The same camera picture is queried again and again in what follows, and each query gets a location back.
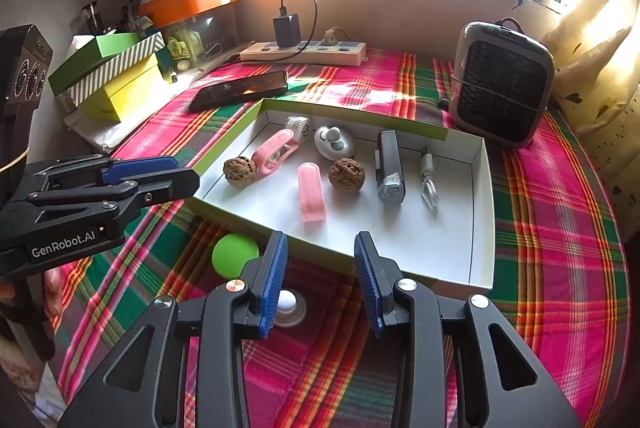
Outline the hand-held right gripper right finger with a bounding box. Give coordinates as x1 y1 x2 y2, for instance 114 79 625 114
354 231 583 428

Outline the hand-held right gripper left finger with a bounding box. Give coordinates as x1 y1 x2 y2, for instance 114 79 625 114
57 231 289 428

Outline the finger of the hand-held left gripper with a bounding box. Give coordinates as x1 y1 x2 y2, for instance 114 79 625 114
25 155 180 201
27 165 201 221

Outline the white round button disc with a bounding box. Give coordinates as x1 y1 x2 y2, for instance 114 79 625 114
274 288 307 328

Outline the shallow white cardboard box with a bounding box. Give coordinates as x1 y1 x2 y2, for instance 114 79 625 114
184 97 497 295

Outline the brown walnut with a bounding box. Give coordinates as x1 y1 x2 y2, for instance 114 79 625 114
328 158 366 190
222 157 258 185

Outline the pink clip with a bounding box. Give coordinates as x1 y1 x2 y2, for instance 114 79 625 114
250 129 301 175

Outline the white USB cable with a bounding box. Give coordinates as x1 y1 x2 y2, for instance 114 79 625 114
417 145 441 215

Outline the white round device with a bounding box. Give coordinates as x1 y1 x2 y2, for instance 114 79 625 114
314 124 357 160

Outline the green round disc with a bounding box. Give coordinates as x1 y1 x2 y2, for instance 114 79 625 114
211 233 261 278

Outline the white plastic bag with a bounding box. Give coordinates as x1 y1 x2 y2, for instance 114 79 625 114
62 113 151 154

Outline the yellow box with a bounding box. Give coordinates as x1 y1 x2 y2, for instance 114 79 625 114
77 53 162 122

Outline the green striped box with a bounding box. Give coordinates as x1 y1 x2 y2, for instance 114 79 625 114
48 32 167 108

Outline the black grey bike light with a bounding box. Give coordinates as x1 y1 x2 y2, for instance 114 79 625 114
375 131 407 205

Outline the black smartphone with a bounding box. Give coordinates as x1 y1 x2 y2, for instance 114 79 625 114
189 70 289 113

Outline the white tissue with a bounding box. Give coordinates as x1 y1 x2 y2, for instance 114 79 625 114
67 34 96 54

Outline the small white cylinder adapter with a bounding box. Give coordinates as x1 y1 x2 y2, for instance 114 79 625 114
285 115 312 143

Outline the glass tank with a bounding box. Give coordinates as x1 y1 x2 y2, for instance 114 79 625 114
160 3 241 72

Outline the orange tray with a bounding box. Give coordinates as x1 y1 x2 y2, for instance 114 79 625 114
138 0 240 29

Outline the plaid cloth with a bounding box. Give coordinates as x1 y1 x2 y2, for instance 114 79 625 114
45 48 631 428

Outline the white power strip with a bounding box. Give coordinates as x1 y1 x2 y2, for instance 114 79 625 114
240 39 367 66

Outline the grey portable fan heater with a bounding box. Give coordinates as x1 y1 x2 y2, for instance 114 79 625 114
447 17 557 150

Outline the cream heart print curtain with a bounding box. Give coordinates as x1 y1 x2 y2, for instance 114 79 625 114
540 0 640 249

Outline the black charger with cable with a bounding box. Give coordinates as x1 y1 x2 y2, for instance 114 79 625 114
272 0 318 49

